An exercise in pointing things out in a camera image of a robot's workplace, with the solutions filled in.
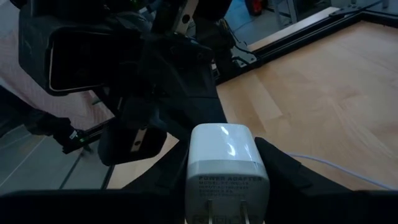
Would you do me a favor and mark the small white power adapter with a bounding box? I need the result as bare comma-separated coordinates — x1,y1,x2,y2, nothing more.
185,123,271,224

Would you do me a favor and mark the lavender braided USB cable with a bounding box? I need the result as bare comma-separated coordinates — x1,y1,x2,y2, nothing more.
285,151,398,191

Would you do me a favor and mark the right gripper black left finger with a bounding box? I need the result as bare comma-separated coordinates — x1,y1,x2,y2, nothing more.
0,141,190,224

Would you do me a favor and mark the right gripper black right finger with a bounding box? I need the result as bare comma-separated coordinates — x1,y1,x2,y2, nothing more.
254,137,398,224

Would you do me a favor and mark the black aluminium table frame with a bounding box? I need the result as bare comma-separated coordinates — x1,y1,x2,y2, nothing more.
214,1,398,85

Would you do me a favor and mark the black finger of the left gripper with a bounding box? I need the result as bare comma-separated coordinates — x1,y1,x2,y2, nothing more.
155,98,228,141
149,40,218,98

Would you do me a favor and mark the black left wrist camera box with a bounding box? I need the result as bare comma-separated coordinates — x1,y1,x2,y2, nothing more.
17,7,146,96

